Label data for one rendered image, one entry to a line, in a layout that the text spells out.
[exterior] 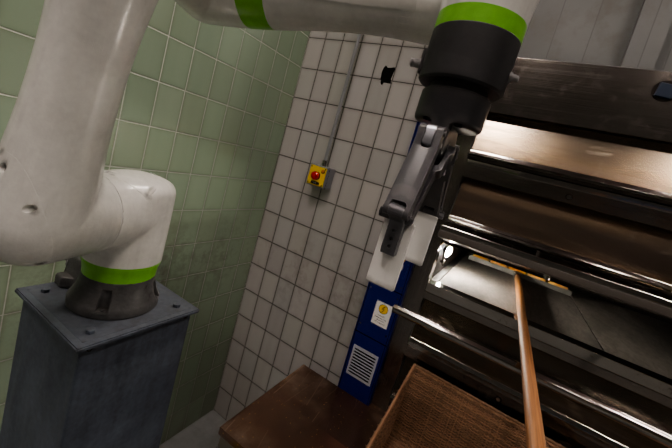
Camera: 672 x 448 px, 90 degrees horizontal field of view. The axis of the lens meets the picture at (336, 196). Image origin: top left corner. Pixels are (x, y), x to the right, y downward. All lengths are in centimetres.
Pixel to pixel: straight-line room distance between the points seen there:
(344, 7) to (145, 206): 44
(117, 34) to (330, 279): 135
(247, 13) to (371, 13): 19
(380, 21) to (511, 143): 96
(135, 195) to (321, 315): 124
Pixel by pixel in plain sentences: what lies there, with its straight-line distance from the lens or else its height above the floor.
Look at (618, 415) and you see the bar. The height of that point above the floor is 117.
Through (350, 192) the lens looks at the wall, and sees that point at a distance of 156.
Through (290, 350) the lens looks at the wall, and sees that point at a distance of 187.
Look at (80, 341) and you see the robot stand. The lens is 68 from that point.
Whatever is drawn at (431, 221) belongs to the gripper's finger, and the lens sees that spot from 47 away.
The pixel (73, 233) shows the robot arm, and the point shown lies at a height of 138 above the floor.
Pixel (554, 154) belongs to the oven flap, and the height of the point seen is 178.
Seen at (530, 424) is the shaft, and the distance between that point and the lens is 82.
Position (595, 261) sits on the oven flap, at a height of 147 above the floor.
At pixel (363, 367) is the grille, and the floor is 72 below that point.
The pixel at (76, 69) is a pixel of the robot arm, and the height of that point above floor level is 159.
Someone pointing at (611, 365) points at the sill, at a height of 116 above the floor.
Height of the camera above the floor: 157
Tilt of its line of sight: 7 degrees down
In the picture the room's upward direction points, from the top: 16 degrees clockwise
